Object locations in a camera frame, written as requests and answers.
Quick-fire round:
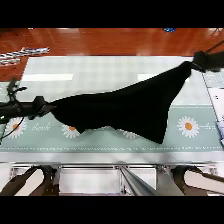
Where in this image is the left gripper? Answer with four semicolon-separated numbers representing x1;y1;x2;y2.
28;95;58;121

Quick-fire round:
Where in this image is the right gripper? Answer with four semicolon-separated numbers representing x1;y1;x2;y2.
192;50;221;73

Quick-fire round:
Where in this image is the black garment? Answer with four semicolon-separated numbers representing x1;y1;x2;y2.
49;60;195;145

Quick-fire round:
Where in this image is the black cable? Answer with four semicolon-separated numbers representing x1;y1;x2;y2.
0;116;27;141

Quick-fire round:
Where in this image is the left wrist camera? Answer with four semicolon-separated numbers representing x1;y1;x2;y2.
6;77;28;102

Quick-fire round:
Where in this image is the silver frame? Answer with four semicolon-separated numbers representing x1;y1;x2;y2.
0;161;224;197

